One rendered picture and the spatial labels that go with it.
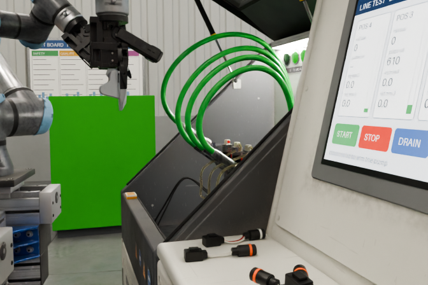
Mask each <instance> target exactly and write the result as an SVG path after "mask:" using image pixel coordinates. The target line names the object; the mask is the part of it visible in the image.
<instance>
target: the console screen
mask: <svg viewBox="0 0 428 285"><path fill-rule="evenodd" d="M311 176H312V177H313V178H315V179H318V180H321V181H325V182H327V183H331V184H334V185H337V186H340V187H343V188H346V189H349V190H353V191H356V192H359V193H362V194H365V195H369V196H371V197H374V198H378V199H381V200H384V201H387V202H390V203H393V204H397V205H400V206H403V207H407V208H409V209H413V210H415V211H419V212H422V213H425V214H428V0H349V2H348V7H347V11H346V16H345V21H344V25H343V30H342V34H341V39H340V42H339V48H338V54H337V57H336V63H335V66H334V71H333V75H332V80H331V85H330V89H329V95H328V98H327V104H326V107H325V113H324V118H323V121H322V126H321V130H320V135H319V139H318V144H317V150H316V153H315V159H314V162H313V168H312V171H311Z"/></svg>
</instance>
